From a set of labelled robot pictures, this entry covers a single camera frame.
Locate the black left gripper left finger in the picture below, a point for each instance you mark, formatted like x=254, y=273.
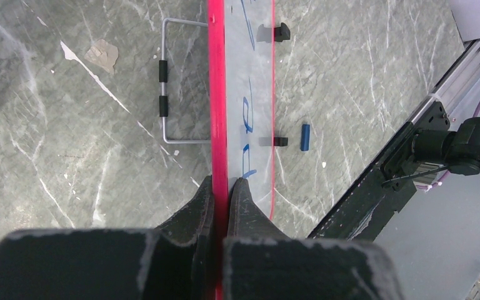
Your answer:
x=171, y=261

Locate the black whiteboard foot clip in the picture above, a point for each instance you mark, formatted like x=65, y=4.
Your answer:
x=280, y=141
x=281, y=33

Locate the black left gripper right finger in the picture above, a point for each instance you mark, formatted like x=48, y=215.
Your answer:
x=260, y=262

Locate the aluminium extrusion rail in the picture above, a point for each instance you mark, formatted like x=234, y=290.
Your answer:
x=455, y=84

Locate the pink-framed whiteboard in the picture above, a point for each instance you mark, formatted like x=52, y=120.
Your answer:
x=241, y=77

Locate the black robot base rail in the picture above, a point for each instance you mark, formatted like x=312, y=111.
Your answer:
x=366, y=207

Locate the blue marker cap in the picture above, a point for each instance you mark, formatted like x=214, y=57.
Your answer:
x=305, y=137

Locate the beige tape scrap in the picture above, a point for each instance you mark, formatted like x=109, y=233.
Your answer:
x=103, y=54

